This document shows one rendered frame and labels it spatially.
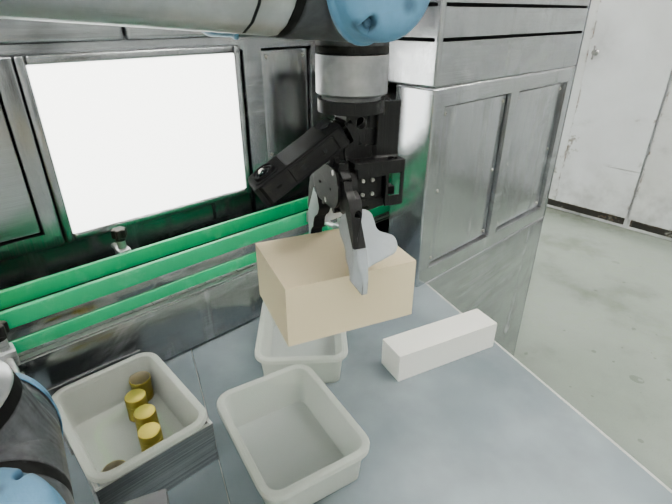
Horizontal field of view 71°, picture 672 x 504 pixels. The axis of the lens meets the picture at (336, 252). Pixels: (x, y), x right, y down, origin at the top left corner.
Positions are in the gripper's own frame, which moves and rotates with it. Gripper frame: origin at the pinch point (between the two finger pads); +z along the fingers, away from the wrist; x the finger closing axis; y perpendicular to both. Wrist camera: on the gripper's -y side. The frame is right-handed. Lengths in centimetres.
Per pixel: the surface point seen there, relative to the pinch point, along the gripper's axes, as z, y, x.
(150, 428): 29.1, -24.8, 12.5
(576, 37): -23, 102, 61
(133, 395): 29.1, -26.9, 21.0
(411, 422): 35.1, 16.1, 2.3
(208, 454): 33.3, -17.3, 7.9
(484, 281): 46, 74, 51
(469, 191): 14, 60, 47
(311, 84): -12, 26, 74
